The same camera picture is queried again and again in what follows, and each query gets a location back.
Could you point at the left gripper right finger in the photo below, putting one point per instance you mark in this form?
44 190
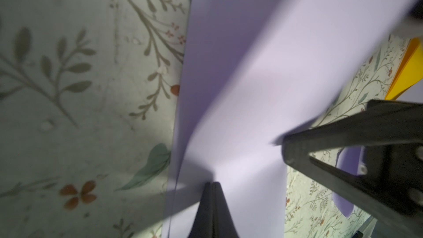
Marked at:
223 226

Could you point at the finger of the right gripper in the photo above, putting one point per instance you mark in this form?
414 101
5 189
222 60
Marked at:
391 133

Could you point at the yellow rectangular paper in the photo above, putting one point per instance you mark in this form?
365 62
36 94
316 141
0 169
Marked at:
410 70

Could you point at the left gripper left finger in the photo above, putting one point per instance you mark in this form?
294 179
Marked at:
203 224

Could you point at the purple paper sheet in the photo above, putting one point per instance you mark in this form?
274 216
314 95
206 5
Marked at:
253 71
349 159

